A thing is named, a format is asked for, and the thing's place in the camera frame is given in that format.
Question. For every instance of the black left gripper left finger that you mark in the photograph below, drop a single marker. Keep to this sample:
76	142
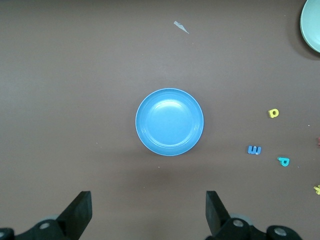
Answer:
77	212

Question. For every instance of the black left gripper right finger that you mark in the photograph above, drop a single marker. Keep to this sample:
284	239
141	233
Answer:
217	215

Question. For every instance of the blue foam letter m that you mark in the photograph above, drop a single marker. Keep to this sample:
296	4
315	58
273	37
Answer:
254	150

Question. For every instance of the teal foam letter p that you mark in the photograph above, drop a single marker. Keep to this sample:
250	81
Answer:
284	162

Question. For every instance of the yellow foam letter a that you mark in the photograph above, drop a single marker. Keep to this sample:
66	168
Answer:
272	113

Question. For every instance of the yellow foam letter k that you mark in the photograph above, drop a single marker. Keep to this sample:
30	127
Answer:
317	190

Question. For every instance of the blue plate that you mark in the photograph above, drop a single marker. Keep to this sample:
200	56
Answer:
170	122

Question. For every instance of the brown table cover sheet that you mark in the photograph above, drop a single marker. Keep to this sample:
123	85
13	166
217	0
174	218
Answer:
75	100

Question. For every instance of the pink foam letter f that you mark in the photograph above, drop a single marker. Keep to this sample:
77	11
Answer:
318	141

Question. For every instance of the grey tape scrap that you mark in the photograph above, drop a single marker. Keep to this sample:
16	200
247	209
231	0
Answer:
180	26

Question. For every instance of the pale green plate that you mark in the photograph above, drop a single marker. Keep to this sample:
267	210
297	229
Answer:
312	25

